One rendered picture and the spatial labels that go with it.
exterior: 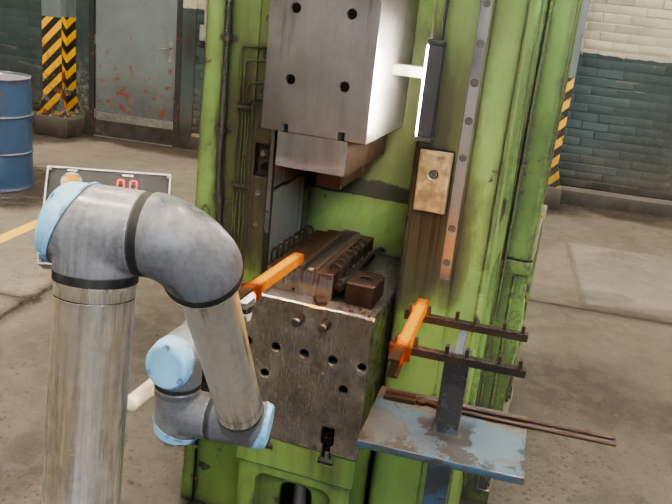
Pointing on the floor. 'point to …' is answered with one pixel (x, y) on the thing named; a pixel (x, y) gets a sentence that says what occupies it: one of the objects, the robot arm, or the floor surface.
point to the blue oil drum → (16, 132)
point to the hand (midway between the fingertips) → (247, 291)
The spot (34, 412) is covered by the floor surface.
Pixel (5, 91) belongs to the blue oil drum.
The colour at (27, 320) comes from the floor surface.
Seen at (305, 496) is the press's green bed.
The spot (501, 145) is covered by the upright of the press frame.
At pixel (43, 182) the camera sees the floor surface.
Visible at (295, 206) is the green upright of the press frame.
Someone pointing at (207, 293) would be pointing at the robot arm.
